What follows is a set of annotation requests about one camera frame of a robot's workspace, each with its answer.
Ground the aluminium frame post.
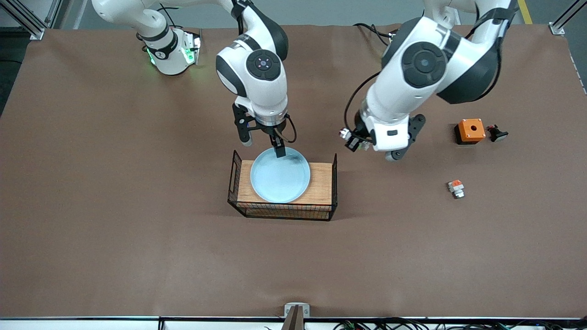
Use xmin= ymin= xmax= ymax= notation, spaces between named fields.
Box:
xmin=0 ymin=0 xmax=46 ymax=41
xmin=549 ymin=0 xmax=587 ymax=36

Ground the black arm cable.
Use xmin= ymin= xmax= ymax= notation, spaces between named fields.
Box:
xmin=344 ymin=71 xmax=382 ymax=138
xmin=275 ymin=114 xmax=298 ymax=144

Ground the metal table edge bracket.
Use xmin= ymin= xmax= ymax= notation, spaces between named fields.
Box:
xmin=284 ymin=302 xmax=310 ymax=319

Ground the black push button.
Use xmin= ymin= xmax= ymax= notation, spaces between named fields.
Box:
xmin=486 ymin=124 xmax=509 ymax=143

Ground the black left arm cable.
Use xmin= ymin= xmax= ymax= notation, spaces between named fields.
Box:
xmin=344 ymin=71 xmax=382 ymax=138

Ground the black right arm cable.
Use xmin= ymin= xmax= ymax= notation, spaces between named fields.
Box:
xmin=275 ymin=114 xmax=298 ymax=144

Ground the black wire mesh basket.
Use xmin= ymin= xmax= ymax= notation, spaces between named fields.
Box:
xmin=227 ymin=150 xmax=338 ymax=222

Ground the orange button box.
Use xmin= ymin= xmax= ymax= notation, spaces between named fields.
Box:
xmin=454 ymin=118 xmax=487 ymax=145

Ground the brown table cover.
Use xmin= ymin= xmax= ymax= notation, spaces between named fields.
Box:
xmin=0 ymin=24 xmax=587 ymax=319

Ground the dark mounting post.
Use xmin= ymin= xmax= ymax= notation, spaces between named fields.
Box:
xmin=281 ymin=306 xmax=304 ymax=330

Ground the black base cable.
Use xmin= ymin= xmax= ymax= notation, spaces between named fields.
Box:
xmin=353 ymin=22 xmax=400 ymax=49

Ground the light blue round plate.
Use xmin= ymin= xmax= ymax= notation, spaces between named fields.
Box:
xmin=250 ymin=147 xmax=311 ymax=204

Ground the green white contact block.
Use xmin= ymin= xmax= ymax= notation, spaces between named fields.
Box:
xmin=339 ymin=129 xmax=370 ymax=152

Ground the wooden board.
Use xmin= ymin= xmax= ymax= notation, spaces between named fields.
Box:
xmin=238 ymin=160 xmax=333 ymax=205

